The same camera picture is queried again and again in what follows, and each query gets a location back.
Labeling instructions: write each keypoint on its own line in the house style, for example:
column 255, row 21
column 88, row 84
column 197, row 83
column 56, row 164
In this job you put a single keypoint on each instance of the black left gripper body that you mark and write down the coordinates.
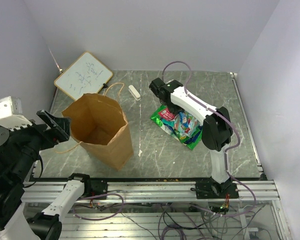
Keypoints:
column 43, row 139

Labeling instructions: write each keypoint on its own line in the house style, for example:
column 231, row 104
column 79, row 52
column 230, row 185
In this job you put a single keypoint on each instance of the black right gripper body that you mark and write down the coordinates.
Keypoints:
column 174, row 108

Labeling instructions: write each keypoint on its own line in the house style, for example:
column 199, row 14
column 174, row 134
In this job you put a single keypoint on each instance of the small red snack packet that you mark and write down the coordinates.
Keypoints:
column 166, row 114

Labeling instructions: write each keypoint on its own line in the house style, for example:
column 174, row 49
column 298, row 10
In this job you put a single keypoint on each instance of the small blue snack packet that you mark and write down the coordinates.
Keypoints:
column 184, row 119

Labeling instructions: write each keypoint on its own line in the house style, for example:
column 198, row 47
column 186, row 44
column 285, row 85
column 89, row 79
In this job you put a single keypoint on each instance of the teal Fox's mint candy bag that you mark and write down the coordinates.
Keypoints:
column 183, row 133

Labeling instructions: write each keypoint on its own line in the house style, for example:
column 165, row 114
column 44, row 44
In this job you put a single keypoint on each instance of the brown paper bag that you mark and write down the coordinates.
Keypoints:
column 100, row 126

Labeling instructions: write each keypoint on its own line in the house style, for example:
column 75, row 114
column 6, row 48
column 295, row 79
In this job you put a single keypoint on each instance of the green cassava chips bag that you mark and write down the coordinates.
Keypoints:
column 167, row 126

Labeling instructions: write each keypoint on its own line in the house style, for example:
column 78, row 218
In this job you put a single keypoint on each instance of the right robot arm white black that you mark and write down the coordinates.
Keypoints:
column 216, row 131

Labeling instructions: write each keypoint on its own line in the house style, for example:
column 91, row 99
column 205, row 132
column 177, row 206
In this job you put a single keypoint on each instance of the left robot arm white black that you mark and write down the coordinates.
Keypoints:
column 20, row 147

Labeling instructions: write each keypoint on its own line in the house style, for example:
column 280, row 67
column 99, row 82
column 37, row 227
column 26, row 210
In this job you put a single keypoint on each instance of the white eraser block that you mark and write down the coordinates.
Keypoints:
column 134, row 92

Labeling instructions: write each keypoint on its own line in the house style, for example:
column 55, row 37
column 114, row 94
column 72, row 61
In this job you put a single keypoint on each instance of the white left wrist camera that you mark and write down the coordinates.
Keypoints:
column 11, row 114

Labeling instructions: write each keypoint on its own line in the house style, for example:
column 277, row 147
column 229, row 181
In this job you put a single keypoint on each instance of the small whiteboard yellow frame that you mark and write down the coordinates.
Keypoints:
column 87, row 75

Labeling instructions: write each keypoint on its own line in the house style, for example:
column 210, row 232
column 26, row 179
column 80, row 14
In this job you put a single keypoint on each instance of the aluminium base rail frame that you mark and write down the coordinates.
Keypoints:
column 170, row 191

